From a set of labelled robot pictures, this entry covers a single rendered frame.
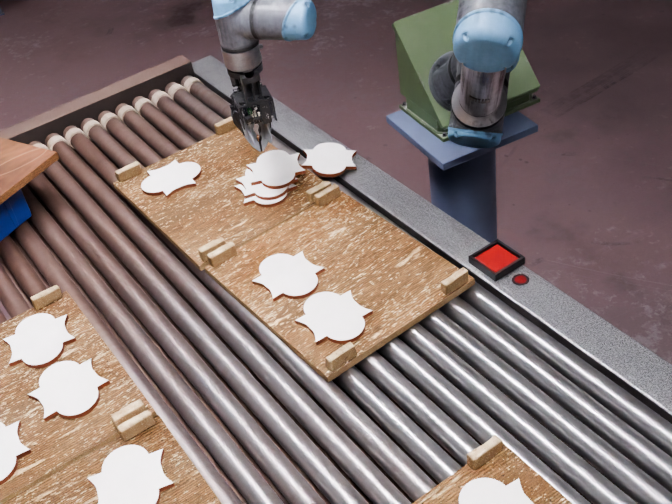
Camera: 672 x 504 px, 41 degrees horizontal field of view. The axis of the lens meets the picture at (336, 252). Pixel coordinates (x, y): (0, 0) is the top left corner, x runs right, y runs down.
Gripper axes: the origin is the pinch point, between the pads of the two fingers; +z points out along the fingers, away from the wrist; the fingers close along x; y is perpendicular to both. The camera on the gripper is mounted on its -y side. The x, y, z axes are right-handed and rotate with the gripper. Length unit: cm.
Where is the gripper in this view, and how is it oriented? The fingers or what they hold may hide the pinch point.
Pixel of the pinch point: (259, 143)
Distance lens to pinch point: 195.0
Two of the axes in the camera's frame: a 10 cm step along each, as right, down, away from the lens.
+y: 3.1, 5.8, -7.5
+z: 1.2, 7.6, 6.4
